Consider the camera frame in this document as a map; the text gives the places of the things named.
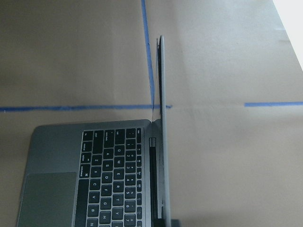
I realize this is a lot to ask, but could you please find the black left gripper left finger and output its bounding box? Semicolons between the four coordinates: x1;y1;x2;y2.
153;218;164;227

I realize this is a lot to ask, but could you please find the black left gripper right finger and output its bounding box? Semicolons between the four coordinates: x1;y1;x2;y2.
171;219;181;227

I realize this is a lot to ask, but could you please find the grey laptop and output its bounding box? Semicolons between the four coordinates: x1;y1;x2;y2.
17;37;173;227

